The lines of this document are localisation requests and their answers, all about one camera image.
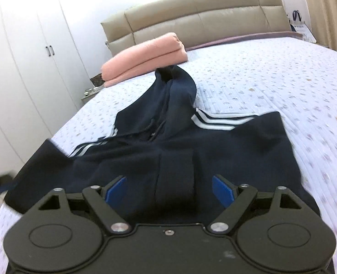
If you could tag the purple bed sheet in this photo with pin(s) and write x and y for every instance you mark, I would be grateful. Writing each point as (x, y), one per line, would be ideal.
(242, 38)

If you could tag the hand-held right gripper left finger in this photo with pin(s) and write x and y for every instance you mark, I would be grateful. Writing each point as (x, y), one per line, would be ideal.
(115, 190)

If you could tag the grey nightstand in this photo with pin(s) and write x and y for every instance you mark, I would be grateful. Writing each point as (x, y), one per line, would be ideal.
(88, 98)

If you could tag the beige padded bed headboard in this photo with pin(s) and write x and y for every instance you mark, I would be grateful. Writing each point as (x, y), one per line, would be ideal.
(202, 14)

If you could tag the folded pink blanket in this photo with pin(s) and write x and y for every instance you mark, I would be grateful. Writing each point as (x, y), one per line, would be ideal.
(145, 58)

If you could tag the navy white-striped hoodie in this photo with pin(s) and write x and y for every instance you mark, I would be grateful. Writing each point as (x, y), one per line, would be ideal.
(171, 148)

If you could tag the bed with floral quilt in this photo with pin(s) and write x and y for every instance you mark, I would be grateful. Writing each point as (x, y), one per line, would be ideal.
(257, 91)

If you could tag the brown patterned pouch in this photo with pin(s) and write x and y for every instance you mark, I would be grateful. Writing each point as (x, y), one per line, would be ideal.
(97, 80)

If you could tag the white shopping bag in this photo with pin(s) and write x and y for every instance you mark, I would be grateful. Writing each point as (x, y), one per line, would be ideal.
(301, 27)

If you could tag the beige curtain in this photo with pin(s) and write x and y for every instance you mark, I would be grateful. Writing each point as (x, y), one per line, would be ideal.
(328, 11)

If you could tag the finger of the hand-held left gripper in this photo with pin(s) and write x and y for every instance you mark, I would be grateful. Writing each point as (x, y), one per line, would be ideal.
(2, 189)

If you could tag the white wardrobe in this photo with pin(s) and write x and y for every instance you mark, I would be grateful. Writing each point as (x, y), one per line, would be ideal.
(22, 62)

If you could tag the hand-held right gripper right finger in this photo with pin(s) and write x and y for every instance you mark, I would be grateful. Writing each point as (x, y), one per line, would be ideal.
(221, 190)

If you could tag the small clutter on nightstand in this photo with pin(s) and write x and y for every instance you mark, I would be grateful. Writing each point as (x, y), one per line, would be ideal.
(88, 92)

